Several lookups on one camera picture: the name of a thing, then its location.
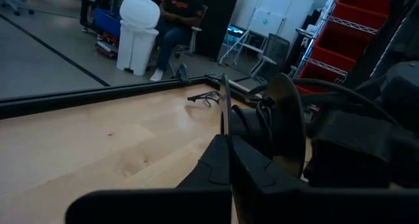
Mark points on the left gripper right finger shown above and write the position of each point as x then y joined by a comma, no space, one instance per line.
294,207

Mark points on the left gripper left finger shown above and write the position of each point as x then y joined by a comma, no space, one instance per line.
196,204

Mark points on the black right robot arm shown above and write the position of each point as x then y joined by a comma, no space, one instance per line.
402,86

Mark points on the red plastic storage bin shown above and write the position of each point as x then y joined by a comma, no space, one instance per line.
320,76
340,50
363,8

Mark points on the clear safety glasses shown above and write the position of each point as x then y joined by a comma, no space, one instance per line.
196,98

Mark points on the grey mesh chair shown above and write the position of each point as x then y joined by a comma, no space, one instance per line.
276,47

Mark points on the white folding stand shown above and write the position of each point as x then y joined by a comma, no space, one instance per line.
265,21

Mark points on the grey office chair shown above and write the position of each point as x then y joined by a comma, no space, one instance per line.
194,37

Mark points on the white pedal trash bin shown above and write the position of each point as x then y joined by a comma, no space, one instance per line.
137,37

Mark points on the person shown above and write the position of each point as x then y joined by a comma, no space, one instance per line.
178,21

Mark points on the tall black cabinet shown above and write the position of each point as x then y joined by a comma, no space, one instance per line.
217,21

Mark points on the blue plastic crate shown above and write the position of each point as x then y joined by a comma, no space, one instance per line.
108,21

